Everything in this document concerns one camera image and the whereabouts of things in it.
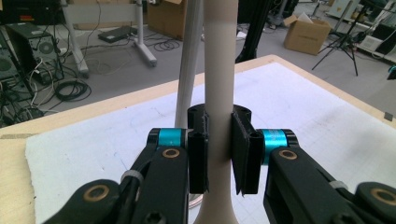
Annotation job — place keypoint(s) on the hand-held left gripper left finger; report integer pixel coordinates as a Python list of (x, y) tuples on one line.
[(197, 161)]

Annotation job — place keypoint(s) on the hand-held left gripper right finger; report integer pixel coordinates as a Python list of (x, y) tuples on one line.
[(247, 168)]

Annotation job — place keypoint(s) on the wooden spatula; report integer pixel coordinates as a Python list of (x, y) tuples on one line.
[(218, 77)]

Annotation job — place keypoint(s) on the white grid paper mat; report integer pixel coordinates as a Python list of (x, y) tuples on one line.
[(311, 140)]

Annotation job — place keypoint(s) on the white desk leg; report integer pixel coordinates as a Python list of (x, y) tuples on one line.
[(144, 46), (76, 49)]

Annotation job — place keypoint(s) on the small cardboard box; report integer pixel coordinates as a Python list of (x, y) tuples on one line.
[(305, 35)]

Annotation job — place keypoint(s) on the large open cardboard box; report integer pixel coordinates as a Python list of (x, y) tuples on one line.
[(166, 18)]

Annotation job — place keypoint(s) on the flat black device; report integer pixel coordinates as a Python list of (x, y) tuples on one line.
[(116, 33)]

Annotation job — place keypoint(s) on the black tripod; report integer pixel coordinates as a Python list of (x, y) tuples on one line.
[(348, 46)]

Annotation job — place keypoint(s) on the black computer tower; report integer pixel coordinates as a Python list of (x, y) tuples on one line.
[(6, 65), (37, 49)]

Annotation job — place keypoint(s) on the black metal frame stand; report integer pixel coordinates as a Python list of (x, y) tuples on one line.
[(255, 34)]

